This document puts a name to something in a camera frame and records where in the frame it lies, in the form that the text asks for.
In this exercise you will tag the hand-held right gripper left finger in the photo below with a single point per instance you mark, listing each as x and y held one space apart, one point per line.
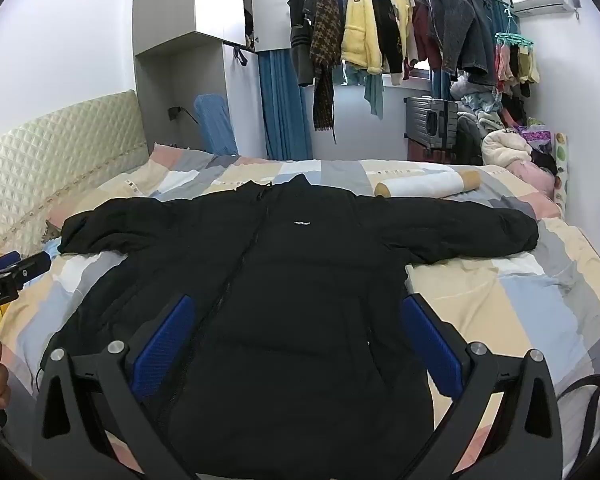
164 345

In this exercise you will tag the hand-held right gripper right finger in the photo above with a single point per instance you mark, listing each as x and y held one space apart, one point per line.
432 345

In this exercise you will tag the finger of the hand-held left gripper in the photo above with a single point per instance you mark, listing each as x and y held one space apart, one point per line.
36 263

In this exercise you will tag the black jacket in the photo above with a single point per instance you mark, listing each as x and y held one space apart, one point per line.
290 285

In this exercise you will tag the pile of clothes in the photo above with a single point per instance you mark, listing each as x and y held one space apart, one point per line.
475 110

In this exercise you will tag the row of hanging clothes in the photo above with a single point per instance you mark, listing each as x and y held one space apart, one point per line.
360 30

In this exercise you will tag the patchwork quilt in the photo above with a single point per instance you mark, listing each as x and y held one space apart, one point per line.
485 305

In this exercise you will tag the cream quilted headboard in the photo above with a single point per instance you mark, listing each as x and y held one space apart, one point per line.
45 160

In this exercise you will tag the white and tan bolster pillow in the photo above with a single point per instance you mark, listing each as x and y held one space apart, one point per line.
425 184

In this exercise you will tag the pink pillow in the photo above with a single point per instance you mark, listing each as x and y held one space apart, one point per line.
540 187

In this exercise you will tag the dark red suitcase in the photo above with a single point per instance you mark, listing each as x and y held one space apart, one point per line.
422 152

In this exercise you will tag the cream plush blanket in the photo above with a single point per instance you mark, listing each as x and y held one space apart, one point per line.
502 146

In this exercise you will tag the dotted white board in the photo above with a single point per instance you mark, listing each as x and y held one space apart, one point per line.
560 170

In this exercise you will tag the silver suitcase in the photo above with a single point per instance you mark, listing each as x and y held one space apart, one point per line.
432 120

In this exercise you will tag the purple patterned bag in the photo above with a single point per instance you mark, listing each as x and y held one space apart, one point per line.
536 139

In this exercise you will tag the blue curtain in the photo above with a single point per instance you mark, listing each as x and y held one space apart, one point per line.
282 110

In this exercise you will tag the green clip drying hanger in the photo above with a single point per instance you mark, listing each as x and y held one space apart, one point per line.
515 40

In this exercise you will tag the white air conditioner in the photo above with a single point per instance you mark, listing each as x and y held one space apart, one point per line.
540 4

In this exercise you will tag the black wall plug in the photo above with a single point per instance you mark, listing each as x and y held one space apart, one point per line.
174 112

